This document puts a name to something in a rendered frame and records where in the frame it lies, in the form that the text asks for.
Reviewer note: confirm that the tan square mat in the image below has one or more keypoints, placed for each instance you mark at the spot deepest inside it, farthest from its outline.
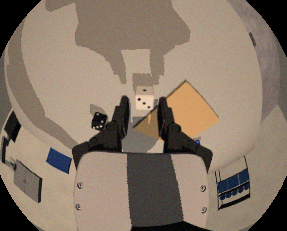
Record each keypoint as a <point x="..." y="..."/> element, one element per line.
<point x="190" y="111"/>

